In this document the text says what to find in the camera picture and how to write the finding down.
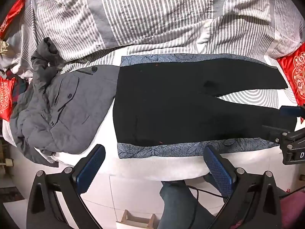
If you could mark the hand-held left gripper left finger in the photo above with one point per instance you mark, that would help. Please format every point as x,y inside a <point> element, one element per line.
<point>91,169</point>

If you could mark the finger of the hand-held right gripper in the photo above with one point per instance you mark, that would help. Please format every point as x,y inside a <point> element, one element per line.
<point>274,132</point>
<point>292,111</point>

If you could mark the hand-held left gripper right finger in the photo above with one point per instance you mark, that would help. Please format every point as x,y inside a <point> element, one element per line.
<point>219,171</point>

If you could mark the blue floral cloth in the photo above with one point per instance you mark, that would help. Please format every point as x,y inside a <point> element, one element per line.
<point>154,151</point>

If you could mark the black pants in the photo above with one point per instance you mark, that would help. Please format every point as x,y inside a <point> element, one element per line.
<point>166,100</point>

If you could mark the red embroidered cushion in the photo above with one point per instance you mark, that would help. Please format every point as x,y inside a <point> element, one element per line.
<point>6,100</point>
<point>294,76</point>

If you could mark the person's leg in jeans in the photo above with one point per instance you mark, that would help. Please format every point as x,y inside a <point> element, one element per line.
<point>181,207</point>

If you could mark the pink cloth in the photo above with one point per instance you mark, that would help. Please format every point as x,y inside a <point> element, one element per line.
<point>293,210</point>

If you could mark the grey quilted jacket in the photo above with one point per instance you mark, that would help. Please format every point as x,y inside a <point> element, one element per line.
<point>71,114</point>

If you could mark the cardboard box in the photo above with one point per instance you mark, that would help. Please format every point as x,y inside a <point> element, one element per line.
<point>133,219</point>

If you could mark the dark plaid cloth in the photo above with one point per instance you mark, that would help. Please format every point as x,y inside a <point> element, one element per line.
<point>19,85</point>

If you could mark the beige crumpled cloth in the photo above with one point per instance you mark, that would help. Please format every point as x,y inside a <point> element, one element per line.
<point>3,47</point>

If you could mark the grey white striped duvet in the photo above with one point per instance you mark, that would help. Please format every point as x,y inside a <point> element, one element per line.
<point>154,16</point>

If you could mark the red satin cloth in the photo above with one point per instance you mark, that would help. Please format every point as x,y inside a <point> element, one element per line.
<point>13,16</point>

